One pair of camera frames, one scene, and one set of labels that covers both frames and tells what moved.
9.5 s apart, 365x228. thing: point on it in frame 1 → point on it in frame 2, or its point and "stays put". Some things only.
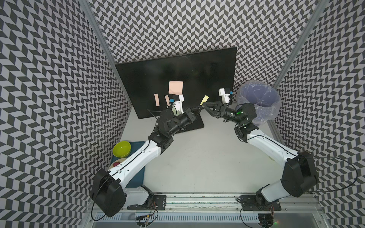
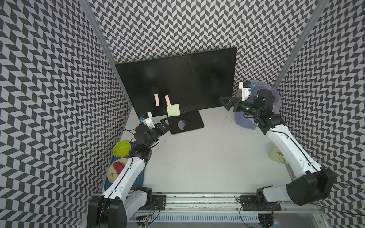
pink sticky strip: x=157 y=98 stays put
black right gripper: x=218 y=109 → x=232 y=101
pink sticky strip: x=167 y=100 stays put
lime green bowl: x=121 y=149 stays put
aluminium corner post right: x=301 y=43 stays put
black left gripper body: x=187 y=115 → x=159 y=131
